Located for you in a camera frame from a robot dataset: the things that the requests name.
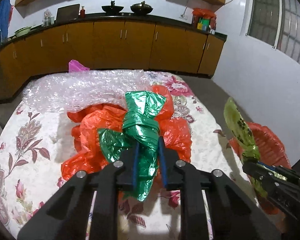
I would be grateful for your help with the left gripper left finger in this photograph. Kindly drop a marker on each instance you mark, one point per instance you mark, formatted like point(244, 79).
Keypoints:
point(86, 205)

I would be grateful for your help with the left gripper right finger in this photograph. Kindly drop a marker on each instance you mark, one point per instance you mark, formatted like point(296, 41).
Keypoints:
point(211, 203)

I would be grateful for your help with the red plastic bag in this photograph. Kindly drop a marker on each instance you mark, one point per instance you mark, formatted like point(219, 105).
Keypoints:
point(89, 156)
point(175, 131)

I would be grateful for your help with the green yellow snack wrapper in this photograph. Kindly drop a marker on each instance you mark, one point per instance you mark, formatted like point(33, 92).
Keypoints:
point(243, 136)

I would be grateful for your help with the green plastic bag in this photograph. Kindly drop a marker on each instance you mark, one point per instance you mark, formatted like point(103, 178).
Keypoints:
point(138, 126)

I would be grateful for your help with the clear bubble wrap sheet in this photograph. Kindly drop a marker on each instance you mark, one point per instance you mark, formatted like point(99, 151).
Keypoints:
point(73, 92)

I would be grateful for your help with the pink plastic bag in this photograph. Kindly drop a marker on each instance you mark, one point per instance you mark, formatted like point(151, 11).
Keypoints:
point(75, 66)

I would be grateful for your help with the lower wooden kitchen cabinets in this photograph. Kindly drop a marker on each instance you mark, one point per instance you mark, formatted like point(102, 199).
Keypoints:
point(115, 44)

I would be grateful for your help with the red plastic waste basket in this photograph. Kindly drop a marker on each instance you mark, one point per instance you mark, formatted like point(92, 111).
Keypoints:
point(272, 152)

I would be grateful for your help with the floral quilt table cover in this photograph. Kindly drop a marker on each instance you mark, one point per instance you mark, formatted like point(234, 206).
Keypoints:
point(33, 146)

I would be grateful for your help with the barred window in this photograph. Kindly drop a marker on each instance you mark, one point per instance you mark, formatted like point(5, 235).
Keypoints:
point(276, 23)

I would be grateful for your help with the green container on counter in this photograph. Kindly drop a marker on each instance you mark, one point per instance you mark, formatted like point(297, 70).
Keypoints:
point(203, 24)

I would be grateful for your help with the green pot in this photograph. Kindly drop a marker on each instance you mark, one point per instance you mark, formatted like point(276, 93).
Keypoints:
point(22, 31)

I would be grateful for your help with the glass jar on counter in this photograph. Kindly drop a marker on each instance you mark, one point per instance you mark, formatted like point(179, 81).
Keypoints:
point(48, 18)

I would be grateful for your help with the red bag on counter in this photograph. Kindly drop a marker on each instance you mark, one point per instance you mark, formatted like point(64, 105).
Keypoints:
point(198, 13)

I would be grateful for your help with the dark cutting board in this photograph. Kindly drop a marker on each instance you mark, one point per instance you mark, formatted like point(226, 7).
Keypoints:
point(67, 13)

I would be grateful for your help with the red bottle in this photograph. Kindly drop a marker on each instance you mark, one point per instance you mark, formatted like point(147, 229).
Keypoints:
point(82, 12)

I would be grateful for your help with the black countertop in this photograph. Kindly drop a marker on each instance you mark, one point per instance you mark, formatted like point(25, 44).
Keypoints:
point(102, 16)

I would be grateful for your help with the blue hanging cloth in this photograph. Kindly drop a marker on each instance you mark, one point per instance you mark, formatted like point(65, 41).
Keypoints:
point(5, 17)

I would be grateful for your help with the black wok with utensils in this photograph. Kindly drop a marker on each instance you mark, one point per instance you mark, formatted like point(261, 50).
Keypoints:
point(112, 9)

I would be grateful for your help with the black wok with lid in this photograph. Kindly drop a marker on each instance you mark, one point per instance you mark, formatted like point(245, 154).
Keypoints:
point(141, 8)

